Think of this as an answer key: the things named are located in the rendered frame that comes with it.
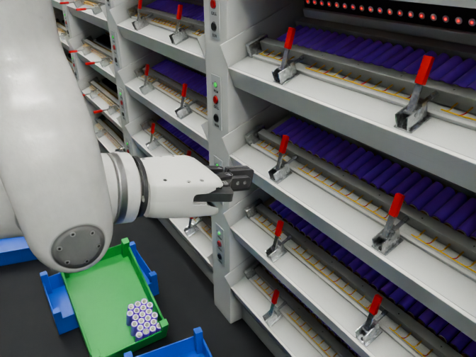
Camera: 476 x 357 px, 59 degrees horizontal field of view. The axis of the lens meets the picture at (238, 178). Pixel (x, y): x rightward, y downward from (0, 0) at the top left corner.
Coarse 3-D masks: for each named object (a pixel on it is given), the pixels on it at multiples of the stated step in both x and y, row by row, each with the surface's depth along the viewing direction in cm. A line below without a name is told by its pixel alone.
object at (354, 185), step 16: (272, 144) 92; (288, 144) 88; (304, 160) 83; (320, 160) 81; (336, 176) 76; (352, 176) 75; (352, 192) 74; (368, 192) 71; (384, 208) 69; (416, 224) 64; (432, 224) 62; (432, 240) 62; (448, 240) 60; (464, 240) 59; (448, 256) 59
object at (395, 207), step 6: (396, 198) 62; (402, 198) 61; (396, 204) 62; (390, 210) 62; (396, 210) 62; (390, 216) 63; (396, 216) 62; (390, 222) 63; (384, 228) 64; (390, 228) 63; (384, 234) 64; (390, 234) 64
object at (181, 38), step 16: (128, 0) 137; (144, 0) 140; (160, 0) 136; (176, 0) 131; (192, 0) 123; (128, 16) 139; (144, 16) 135; (160, 16) 123; (176, 16) 105; (192, 16) 114; (128, 32) 132; (144, 32) 123; (160, 32) 118; (176, 32) 106; (192, 32) 110; (160, 48) 115; (176, 48) 105; (192, 48) 101; (192, 64) 102
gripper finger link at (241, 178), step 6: (234, 174) 58; (240, 174) 58; (246, 174) 59; (252, 174) 60; (228, 180) 56; (234, 180) 57; (240, 180) 58; (246, 180) 59; (222, 186) 54; (234, 186) 58; (240, 186) 58; (246, 186) 59
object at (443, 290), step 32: (256, 128) 95; (256, 160) 91; (288, 192) 81; (320, 192) 78; (320, 224) 75; (352, 224) 70; (384, 256) 64; (416, 256) 62; (416, 288) 60; (448, 288) 57; (448, 320) 57
